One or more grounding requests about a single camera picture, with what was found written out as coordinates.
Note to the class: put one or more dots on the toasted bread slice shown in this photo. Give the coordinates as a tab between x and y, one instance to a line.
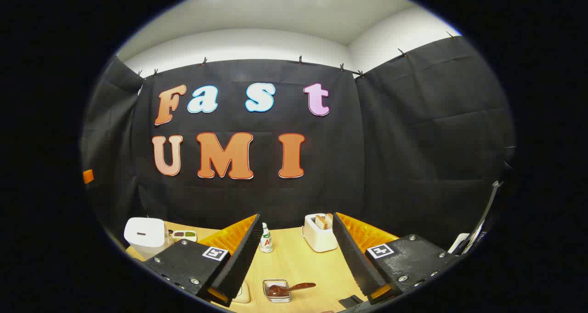
329	219
320	222

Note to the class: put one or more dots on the dark brown wooden spoon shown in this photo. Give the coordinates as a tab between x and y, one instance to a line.
278	291

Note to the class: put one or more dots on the white divided rice dish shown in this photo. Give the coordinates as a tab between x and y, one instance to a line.
183	235

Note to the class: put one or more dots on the white flat object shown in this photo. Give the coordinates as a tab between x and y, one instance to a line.
459	243

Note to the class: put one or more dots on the square clear chopstick holder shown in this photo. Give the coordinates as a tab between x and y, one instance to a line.
287	285

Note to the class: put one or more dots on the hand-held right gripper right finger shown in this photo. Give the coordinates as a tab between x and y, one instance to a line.
353	258

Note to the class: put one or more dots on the white toaster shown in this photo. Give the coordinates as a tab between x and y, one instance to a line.
317	238

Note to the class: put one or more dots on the white rice cooker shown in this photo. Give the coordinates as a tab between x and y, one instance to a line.
144	235

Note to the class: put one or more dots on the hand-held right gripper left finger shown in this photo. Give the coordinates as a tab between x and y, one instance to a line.
243	258

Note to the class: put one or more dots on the small black object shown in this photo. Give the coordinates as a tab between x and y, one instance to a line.
350	301

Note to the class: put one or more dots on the black backdrop cloth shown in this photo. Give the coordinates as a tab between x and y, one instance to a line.
367	143

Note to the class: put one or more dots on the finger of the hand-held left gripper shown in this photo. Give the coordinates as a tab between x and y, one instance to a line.
88	176

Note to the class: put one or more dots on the beige rounded board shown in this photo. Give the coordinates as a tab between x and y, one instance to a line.
242	295

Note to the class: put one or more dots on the small white drink bottle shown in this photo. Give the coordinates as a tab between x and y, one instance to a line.
266	243

